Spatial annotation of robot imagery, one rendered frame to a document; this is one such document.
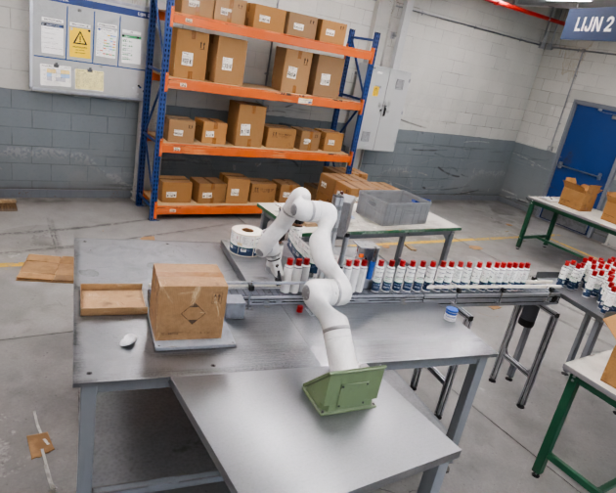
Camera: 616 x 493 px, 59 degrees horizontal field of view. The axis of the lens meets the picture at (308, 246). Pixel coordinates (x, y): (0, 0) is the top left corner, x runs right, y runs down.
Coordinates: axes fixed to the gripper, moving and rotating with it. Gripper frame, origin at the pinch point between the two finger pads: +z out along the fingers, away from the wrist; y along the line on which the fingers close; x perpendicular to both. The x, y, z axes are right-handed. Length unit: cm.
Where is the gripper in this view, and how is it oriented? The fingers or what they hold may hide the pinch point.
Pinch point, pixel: (278, 282)
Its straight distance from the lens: 299.2
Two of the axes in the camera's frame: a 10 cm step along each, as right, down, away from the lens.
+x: -9.2, 2.9, -2.6
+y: -3.6, -3.9, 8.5
